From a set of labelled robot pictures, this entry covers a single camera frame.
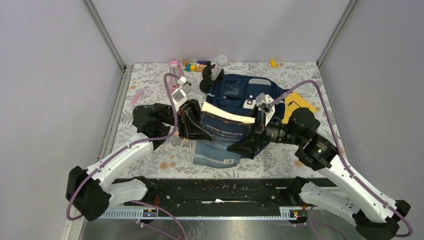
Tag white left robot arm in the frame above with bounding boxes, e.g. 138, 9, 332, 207
65, 99, 212, 221

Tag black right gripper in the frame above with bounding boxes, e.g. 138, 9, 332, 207
227, 104, 304, 159

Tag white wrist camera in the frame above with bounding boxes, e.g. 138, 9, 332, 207
171, 76, 193, 109
255, 93, 275, 127

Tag black round stand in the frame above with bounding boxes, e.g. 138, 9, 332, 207
199, 64, 225, 94

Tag pink rack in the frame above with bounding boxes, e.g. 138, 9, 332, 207
168, 60, 185, 92

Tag dark blue hardcover book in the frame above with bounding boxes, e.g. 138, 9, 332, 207
193, 101, 255, 169

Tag green block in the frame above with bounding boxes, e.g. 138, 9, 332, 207
184, 64, 192, 72

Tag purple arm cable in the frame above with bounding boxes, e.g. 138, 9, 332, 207
66, 73, 188, 240
269, 79, 414, 240

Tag yellow block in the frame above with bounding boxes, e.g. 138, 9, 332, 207
269, 59, 278, 68

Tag wooden block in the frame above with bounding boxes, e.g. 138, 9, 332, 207
194, 64, 208, 73

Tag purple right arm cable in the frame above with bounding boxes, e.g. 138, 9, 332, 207
269, 79, 414, 240

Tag brown round block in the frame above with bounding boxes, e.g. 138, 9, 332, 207
182, 59, 190, 67

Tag purple block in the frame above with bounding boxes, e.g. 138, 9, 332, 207
196, 60, 211, 65

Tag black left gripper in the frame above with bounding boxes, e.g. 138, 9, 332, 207
155, 99, 219, 142

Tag yellow paperback book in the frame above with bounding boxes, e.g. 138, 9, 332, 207
281, 92, 317, 124

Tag pink highlighter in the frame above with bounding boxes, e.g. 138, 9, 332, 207
130, 88, 143, 106

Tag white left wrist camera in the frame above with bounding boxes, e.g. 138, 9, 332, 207
171, 76, 193, 109

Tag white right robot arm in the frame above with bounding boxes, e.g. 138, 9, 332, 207
228, 107, 411, 240

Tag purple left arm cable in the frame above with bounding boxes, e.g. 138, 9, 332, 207
66, 73, 188, 240

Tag navy blue backpack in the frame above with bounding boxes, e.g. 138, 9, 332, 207
206, 74, 287, 117

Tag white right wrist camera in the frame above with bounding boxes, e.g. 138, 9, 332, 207
255, 93, 275, 127

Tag white cylinder on stand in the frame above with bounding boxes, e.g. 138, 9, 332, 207
211, 55, 228, 81

